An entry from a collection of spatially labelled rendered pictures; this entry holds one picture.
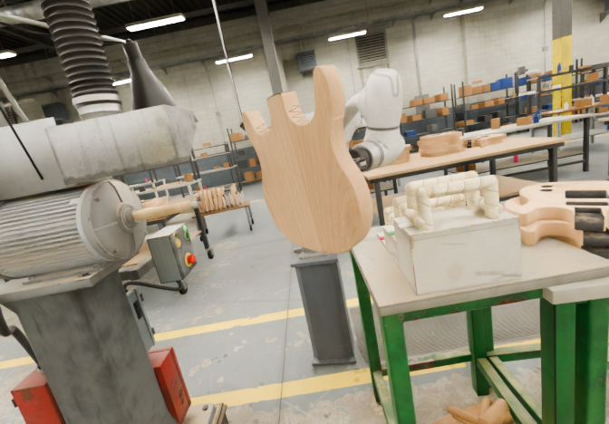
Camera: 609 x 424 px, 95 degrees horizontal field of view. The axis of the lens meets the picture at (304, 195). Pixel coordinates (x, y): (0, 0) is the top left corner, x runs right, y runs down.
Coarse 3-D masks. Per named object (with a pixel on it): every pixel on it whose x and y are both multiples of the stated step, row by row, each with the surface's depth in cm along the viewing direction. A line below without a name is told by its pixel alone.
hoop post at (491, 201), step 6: (492, 186) 68; (486, 192) 69; (492, 192) 68; (486, 198) 70; (492, 198) 69; (498, 198) 69; (486, 204) 70; (492, 204) 69; (498, 204) 69; (486, 210) 71; (492, 210) 69; (486, 216) 71; (492, 216) 70; (498, 216) 70
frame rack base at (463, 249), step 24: (432, 216) 80; (456, 216) 77; (480, 216) 73; (504, 216) 71; (408, 240) 72; (432, 240) 70; (456, 240) 70; (480, 240) 70; (504, 240) 70; (408, 264) 76; (432, 264) 72; (456, 264) 71; (480, 264) 71; (504, 264) 71; (432, 288) 73; (456, 288) 73
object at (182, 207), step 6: (174, 204) 87; (180, 204) 86; (186, 204) 86; (138, 210) 87; (144, 210) 87; (150, 210) 86; (156, 210) 86; (162, 210) 86; (168, 210) 86; (174, 210) 86; (180, 210) 86; (186, 210) 87; (138, 216) 86; (144, 216) 86; (150, 216) 87; (156, 216) 87
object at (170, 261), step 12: (168, 228) 120; (180, 228) 119; (156, 240) 110; (168, 240) 110; (180, 240) 117; (156, 252) 111; (168, 252) 111; (180, 252) 115; (192, 252) 125; (156, 264) 112; (168, 264) 112; (180, 264) 113; (192, 264) 123; (168, 276) 113; (180, 276) 113; (168, 288) 116; (180, 288) 118
